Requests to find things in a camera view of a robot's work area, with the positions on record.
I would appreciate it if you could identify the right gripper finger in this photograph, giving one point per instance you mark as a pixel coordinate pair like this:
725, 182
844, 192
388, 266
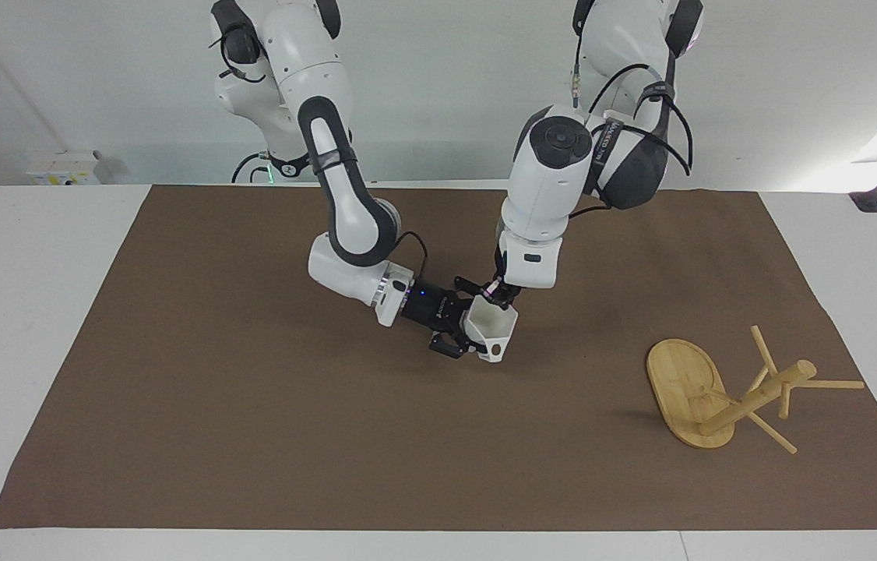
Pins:
450, 343

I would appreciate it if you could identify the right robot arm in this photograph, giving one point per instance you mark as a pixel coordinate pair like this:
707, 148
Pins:
345, 202

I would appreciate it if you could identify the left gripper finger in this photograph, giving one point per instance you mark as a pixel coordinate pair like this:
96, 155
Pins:
471, 290

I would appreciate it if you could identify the white box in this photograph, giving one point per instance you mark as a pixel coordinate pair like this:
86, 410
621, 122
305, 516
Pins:
65, 167

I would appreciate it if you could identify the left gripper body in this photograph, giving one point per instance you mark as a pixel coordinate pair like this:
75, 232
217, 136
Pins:
507, 294

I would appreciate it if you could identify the wooden cup rack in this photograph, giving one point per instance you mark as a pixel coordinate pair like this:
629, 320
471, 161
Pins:
688, 389

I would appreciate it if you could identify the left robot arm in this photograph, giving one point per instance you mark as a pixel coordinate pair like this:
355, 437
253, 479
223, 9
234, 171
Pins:
551, 179

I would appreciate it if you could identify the white cup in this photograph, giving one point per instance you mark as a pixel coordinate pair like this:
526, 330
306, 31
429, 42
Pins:
494, 331

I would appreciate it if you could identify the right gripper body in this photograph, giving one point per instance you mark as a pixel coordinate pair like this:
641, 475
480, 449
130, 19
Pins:
431, 305

